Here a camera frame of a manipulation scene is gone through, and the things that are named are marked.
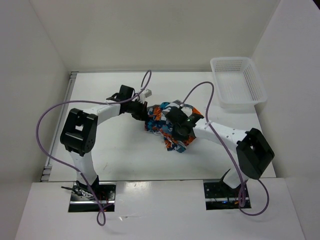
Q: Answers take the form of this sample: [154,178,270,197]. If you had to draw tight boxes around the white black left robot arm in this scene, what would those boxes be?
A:
[60,85,152,200]

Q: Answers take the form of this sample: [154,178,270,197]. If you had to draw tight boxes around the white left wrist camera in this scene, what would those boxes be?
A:
[136,88,152,103]

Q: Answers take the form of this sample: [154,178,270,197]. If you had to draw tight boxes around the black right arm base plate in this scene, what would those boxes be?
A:
[203,179,240,210]

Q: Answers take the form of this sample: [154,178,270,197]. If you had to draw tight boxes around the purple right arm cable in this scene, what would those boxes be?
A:
[181,81,270,216]

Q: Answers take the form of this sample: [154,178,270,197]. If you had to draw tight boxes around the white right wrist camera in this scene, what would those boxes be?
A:
[178,102,193,110]

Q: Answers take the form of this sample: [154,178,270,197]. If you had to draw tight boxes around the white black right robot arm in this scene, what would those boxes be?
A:
[162,106,275,197]

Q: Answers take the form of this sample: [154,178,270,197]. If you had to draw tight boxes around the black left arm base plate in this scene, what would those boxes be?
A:
[68,181,116,213]

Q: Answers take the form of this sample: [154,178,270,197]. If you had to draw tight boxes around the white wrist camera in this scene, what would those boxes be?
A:
[178,102,193,110]
[136,88,152,103]

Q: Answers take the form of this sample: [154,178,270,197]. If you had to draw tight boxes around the white plastic basket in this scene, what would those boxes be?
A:
[210,56,268,112]

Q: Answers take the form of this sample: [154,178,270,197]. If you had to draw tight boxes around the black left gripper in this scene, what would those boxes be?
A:
[126,98,149,121]

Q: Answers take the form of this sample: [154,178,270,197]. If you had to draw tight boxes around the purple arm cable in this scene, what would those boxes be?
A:
[181,81,270,216]
[36,69,153,227]

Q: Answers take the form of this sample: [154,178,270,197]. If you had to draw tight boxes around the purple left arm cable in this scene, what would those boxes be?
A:
[36,69,153,227]

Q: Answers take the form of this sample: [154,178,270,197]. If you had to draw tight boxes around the colourful patterned shorts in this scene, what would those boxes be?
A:
[144,100,202,153]

